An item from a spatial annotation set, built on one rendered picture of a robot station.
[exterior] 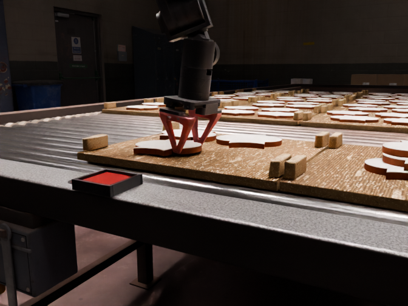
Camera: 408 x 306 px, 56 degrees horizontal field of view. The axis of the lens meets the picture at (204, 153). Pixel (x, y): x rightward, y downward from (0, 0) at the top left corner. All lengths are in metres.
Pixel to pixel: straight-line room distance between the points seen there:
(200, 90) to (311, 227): 0.34
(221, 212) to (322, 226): 0.12
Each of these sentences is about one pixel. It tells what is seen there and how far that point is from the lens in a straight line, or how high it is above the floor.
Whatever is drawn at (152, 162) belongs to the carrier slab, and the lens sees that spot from 0.67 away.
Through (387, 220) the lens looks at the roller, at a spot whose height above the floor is 0.91.
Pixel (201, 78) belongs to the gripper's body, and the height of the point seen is 1.08.
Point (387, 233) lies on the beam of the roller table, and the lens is 0.48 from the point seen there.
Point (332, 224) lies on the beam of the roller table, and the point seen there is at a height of 0.91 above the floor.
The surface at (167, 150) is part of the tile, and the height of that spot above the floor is 0.95.
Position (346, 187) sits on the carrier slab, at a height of 0.94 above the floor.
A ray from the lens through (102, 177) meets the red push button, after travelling 0.62.
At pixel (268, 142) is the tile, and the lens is 0.81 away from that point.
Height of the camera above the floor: 1.09
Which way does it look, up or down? 12 degrees down
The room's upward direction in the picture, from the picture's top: straight up
